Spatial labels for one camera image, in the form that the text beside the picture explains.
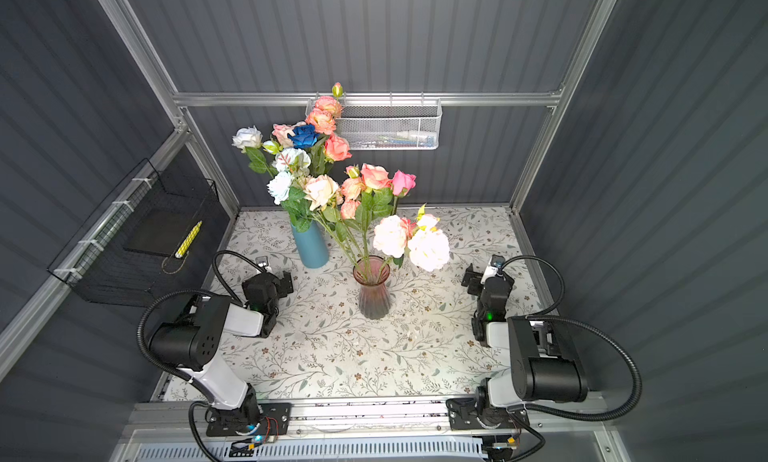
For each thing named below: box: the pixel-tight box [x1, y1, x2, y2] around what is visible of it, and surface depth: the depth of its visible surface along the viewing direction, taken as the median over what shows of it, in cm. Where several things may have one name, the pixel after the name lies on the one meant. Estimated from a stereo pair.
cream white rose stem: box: [231, 125, 277, 178], surface depth 77 cm
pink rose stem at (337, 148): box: [325, 133, 353, 162], surface depth 74 cm
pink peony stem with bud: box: [340, 164, 368, 265], surface depth 72 cm
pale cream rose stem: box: [304, 174, 367, 265], surface depth 66 cm
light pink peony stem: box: [373, 203, 450, 272], surface depth 49 cm
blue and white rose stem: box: [287, 124, 320, 149], surface depth 71 cm
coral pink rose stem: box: [360, 163, 393, 281], surface depth 71 cm
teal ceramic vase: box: [291, 221, 330, 269], surface depth 99 cm
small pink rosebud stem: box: [392, 170, 417, 215], surface depth 68 cm
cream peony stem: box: [267, 171, 360, 266], surface depth 65 cm
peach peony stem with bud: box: [305, 82, 344, 136], surface depth 77 cm
